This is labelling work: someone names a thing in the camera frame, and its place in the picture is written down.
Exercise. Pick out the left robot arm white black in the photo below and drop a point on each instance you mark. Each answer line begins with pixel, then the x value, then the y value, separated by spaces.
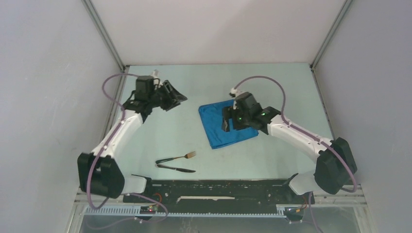
pixel 99 172

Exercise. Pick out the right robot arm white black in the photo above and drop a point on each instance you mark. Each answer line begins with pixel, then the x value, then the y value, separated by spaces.
pixel 334 162

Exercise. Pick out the aluminium frame rail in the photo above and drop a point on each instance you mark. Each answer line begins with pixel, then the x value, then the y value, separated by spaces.
pixel 130 206

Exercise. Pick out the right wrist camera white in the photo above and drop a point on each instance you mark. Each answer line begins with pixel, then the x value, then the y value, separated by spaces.
pixel 233 94

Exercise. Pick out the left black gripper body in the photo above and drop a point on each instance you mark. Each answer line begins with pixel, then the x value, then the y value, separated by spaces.
pixel 155 98

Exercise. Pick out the blue cloth napkin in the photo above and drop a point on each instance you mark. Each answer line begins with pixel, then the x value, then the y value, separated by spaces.
pixel 212 120

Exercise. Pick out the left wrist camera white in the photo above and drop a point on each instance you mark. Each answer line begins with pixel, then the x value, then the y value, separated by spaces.
pixel 157 81

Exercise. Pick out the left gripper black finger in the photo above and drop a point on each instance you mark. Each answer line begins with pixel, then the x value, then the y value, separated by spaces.
pixel 170 104
pixel 172 96

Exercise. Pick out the fork with black handle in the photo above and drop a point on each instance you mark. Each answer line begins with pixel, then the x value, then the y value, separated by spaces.
pixel 186 156

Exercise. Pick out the small circuit board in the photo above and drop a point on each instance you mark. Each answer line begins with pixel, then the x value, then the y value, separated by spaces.
pixel 146 210

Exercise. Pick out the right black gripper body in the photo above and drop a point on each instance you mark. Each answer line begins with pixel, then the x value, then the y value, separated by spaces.
pixel 240 120

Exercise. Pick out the knife with black handle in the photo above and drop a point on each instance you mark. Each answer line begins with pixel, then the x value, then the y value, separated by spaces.
pixel 175 168

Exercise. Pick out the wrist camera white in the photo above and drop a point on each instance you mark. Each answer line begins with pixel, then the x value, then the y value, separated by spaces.
pixel 157 81
pixel 233 94

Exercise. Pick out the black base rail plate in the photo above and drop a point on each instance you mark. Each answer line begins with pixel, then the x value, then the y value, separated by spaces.
pixel 225 197

